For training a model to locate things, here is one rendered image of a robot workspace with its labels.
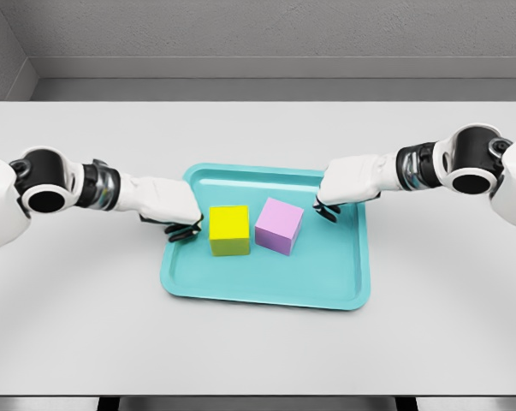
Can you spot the teal rectangular tray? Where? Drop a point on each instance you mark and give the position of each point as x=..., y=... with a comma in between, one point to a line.
x=283, y=278

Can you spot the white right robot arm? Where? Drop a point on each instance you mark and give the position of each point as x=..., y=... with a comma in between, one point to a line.
x=463, y=167

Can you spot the pink cube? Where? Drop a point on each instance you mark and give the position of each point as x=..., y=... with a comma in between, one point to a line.
x=279, y=224

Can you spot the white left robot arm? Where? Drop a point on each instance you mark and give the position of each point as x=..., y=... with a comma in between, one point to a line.
x=48, y=180

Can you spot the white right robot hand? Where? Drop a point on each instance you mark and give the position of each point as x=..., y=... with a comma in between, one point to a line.
x=347, y=180

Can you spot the yellow cube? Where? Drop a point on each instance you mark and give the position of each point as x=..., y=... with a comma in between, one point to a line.
x=228, y=229

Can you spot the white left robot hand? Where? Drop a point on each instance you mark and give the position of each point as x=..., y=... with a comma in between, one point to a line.
x=167, y=200

